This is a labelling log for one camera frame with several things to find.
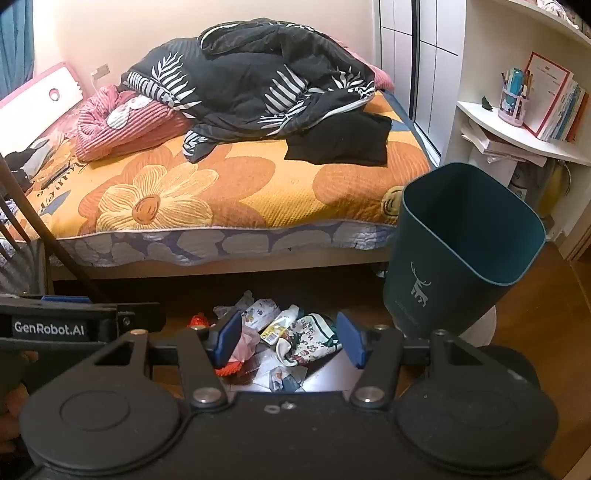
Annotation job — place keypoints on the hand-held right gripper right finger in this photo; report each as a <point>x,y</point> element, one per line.
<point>351,339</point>

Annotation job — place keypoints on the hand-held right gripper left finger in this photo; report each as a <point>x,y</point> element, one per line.
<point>228,339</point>

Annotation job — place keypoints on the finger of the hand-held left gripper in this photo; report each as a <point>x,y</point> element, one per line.
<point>138,318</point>

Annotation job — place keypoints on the pink plastic bag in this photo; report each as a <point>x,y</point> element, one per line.
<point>245,344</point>

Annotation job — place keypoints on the clear plastic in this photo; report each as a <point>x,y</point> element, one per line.
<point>231,307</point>

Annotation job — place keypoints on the red foam net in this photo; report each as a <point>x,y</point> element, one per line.
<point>198,320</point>

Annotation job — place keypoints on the small white packet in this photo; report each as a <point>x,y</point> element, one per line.
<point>261,311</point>

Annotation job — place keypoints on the yellow label packet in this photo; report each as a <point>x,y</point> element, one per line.
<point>277,330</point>

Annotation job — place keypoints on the grey sock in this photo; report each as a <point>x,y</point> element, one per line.
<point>284,378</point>

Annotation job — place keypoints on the teal waste bin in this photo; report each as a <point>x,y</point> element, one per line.
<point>461,240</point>

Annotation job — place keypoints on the person's left hand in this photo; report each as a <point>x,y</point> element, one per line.
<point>11,406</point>

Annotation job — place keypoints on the metal bed leg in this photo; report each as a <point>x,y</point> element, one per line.
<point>381,272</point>

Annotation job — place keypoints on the dark wooden chair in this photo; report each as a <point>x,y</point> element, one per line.
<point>27,207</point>

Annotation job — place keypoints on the white round base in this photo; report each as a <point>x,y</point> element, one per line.
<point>482,326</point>

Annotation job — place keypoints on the orange floral bedspread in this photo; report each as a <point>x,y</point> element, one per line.
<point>258,184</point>

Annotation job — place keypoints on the black and white cloth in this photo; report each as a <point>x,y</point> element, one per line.
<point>21,161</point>

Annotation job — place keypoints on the pink striped pillow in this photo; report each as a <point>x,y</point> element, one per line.
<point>134,127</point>

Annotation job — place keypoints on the pink and white headboard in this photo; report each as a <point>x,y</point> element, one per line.
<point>41,94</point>

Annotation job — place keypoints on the stack of papers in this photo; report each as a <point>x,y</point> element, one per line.
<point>498,144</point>

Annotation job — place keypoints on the yellow bag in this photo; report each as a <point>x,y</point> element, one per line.
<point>556,189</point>

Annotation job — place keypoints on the white bookshelf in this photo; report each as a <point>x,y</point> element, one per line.
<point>489,117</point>

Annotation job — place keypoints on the black leaf-print duvet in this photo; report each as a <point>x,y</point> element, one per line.
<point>258,78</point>

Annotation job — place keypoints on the small dark green figurine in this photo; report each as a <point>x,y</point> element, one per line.
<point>486,102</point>

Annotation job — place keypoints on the pink pen holder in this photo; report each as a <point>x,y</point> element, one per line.
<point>512,105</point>

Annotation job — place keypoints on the blue curtain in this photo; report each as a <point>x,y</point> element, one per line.
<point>16,41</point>

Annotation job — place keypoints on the white wardrobe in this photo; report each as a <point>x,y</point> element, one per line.
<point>415,55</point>

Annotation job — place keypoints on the row of books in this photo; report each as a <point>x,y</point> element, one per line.
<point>571,113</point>

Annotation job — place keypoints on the wooden bed frame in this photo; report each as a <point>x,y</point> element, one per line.
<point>231,270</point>

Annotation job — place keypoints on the wall socket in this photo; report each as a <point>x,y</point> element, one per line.
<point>100,71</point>

